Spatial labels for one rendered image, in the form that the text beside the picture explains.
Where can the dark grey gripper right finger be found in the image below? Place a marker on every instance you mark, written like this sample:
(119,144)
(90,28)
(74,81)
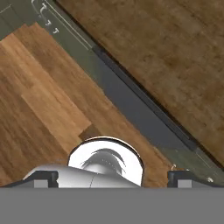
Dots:
(182,175)

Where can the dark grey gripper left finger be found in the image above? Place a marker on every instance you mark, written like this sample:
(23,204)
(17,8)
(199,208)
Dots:
(43,176)

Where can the green cupboard door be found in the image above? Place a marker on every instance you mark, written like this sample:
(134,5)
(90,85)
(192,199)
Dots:
(74,49)
(191,163)

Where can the white round object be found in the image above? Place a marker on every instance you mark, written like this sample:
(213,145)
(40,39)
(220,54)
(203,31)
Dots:
(132,166)

